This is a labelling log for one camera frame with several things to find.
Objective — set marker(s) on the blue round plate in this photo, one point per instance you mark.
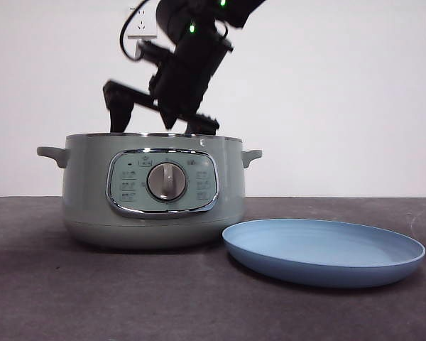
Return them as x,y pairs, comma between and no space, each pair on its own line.
323,273

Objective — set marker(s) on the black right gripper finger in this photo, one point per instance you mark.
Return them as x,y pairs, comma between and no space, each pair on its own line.
202,126
119,106

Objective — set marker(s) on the white wall socket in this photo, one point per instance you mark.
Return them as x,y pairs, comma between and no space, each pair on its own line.
149,32

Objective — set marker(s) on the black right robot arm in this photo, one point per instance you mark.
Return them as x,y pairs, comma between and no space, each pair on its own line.
170,17

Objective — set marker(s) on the pale green electric steamer pot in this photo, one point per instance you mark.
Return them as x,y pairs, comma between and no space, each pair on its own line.
85,199

